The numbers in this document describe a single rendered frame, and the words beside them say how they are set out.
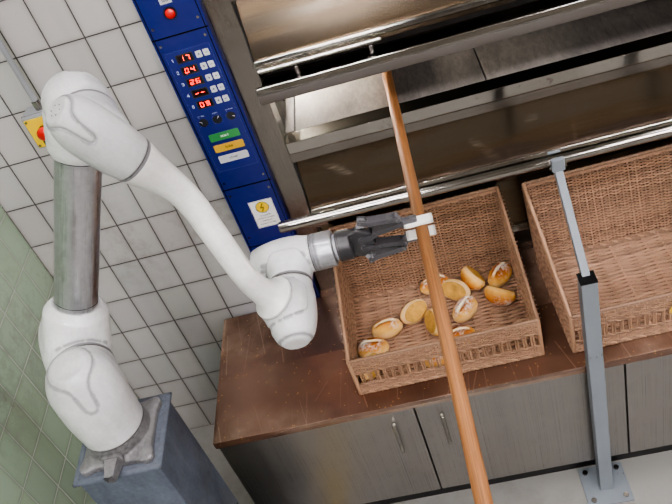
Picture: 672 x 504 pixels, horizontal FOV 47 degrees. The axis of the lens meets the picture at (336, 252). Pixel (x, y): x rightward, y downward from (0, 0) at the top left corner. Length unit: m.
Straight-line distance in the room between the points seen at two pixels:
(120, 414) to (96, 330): 0.22
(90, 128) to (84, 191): 0.26
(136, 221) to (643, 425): 1.68
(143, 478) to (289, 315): 0.53
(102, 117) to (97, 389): 0.60
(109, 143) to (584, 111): 1.42
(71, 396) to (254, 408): 0.79
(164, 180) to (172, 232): 0.94
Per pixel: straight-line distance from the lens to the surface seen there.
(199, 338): 2.86
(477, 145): 2.37
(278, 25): 2.13
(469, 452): 1.39
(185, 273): 2.64
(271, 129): 2.28
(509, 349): 2.32
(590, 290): 1.99
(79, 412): 1.79
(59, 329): 1.91
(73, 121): 1.52
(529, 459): 2.60
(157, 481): 1.93
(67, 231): 1.79
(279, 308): 1.70
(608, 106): 2.42
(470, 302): 2.40
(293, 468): 2.51
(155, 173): 1.59
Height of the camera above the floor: 2.36
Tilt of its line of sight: 40 degrees down
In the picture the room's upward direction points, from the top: 20 degrees counter-clockwise
